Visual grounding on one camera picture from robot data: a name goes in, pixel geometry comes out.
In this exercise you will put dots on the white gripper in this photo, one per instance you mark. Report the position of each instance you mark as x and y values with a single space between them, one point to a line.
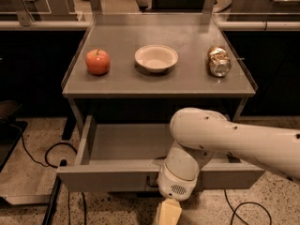
175 182

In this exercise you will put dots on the grey top drawer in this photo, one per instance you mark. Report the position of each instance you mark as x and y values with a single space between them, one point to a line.
127 158

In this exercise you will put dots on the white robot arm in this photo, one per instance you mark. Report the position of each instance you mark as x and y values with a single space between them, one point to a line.
198 134

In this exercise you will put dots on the grey drawer cabinet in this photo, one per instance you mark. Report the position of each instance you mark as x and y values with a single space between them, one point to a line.
121 35

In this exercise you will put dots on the black pole stand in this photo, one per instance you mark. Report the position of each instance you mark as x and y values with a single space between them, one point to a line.
48 218

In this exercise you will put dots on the white bowl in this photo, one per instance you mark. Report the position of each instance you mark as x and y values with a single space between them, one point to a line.
156 58

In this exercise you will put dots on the crushed metal can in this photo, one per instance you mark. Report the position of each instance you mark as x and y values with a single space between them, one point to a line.
219 61

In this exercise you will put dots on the red apple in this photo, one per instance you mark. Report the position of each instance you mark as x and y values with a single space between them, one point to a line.
98 62

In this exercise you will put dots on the dark equipment at left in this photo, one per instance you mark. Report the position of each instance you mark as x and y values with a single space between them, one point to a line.
11 130

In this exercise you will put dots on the white horizontal rail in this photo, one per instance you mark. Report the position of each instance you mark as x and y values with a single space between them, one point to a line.
226 26

